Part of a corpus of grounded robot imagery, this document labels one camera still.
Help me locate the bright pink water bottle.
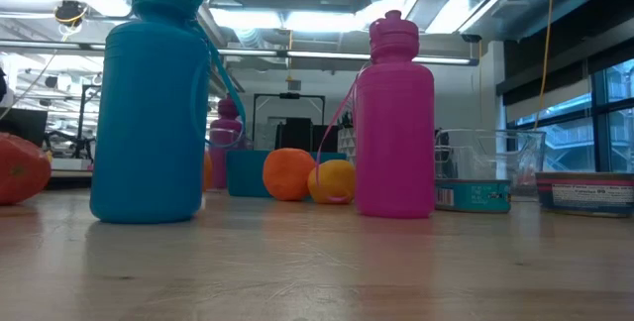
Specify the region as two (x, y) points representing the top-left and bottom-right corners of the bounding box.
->
(315, 9), (437, 220)

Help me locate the purple magenta water bottle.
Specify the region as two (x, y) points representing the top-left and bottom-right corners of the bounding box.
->
(207, 95), (245, 191)

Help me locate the round orange toy fruit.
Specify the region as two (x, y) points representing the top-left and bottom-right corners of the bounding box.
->
(202, 151), (215, 192)
(262, 147), (318, 202)

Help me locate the blue plastic water bottle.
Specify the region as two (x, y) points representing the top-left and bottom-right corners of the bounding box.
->
(88, 0), (248, 226)

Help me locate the tin can red-blue label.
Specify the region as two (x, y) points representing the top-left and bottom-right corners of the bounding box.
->
(534, 170), (634, 219)

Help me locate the red-orange toy bell pepper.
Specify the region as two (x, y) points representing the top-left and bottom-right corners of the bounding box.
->
(0, 131), (53, 207)

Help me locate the black cabinet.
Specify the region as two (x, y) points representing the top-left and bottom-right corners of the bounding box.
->
(274, 116), (341, 154)

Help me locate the yellow-orange toy lemon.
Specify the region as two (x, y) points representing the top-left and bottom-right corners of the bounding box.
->
(306, 159), (357, 206)

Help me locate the teal plastic tray bin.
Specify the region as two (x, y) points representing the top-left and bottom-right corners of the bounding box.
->
(226, 149), (350, 198)

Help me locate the long fluorescent light tube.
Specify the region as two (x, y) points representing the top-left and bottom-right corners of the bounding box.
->
(217, 48), (479, 67)

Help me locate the tin can teal label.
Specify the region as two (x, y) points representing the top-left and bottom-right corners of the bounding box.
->
(434, 178), (512, 214)

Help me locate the black monitor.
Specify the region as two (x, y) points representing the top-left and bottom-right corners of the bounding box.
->
(0, 107), (50, 148)

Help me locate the black metal frame stand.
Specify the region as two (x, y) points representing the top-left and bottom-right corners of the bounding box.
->
(251, 91), (327, 152)

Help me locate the yellow hanging cable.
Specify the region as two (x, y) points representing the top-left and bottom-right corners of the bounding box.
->
(533, 0), (555, 132)

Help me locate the black ceiling cable reel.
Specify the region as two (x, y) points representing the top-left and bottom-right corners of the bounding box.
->
(53, 0), (89, 29)

